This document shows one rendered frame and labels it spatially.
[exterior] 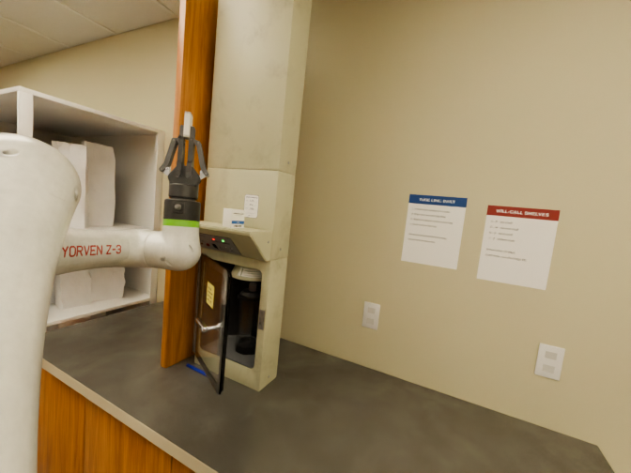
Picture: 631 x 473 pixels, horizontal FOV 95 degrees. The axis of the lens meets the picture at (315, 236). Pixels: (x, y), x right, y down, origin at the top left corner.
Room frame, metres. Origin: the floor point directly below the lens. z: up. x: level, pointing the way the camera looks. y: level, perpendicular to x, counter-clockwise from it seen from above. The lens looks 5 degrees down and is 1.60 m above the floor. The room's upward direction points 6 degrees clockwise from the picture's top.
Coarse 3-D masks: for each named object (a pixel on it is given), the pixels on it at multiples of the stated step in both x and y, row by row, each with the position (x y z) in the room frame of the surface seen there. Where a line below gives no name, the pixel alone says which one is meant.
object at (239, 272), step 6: (234, 270) 1.06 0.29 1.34; (240, 270) 1.04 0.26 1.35; (246, 270) 1.04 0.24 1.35; (252, 270) 1.04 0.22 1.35; (258, 270) 1.04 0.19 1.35; (234, 276) 1.04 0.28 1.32; (240, 276) 1.03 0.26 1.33; (246, 276) 1.03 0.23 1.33; (252, 276) 1.03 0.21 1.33; (258, 276) 1.03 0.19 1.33
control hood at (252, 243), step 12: (204, 228) 0.94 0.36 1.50; (216, 228) 0.91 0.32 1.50; (228, 228) 0.90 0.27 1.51; (240, 228) 0.94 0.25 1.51; (252, 228) 0.98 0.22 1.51; (240, 240) 0.90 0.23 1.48; (252, 240) 0.87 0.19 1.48; (264, 240) 0.92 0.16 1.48; (228, 252) 1.00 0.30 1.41; (240, 252) 0.96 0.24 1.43; (252, 252) 0.93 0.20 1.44; (264, 252) 0.92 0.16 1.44
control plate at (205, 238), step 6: (204, 234) 0.97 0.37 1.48; (204, 240) 1.01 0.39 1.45; (210, 240) 0.98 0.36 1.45; (216, 240) 0.97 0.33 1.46; (228, 240) 0.93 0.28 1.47; (204, 246) 1.04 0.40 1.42; (210, 246) 1.02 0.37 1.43; (222, 246) 0.98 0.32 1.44; (228, 246) 0.96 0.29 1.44; (234, 246) 0.94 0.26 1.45; (234, 252) 0.98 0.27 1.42
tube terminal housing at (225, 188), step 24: (216, 168) 1.08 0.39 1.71; (216, 192) 1.07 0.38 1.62; (240, 192) 1.02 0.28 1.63; (264, 192) 0.98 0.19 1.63; (288, 192) 1.03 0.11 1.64; (216, 216) 1.07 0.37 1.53; (264, 216) 0.98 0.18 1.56; (288, 216) 1.04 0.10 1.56; (288, 240) 1.05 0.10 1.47; (240, 264) 1.01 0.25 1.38; (264, 264) 0.97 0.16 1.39; (264, 288) 0.97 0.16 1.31; (264, 336) 0.96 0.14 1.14; (264, 360) 0.97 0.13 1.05; (264, 384) 0.99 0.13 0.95
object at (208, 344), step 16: (208, 272) 0.98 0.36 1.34; (224, 272) 0.86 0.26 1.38; (224, 288) 0.85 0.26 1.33; (224, 304) 0.84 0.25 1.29; (208, 320) 0.96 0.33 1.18; (224, 320) 0.84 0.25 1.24; (208, 336) 0.95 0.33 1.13; (224, 336) 0.84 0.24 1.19; (208, 352) 0.94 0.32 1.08; (208, 368) 0.93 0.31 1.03
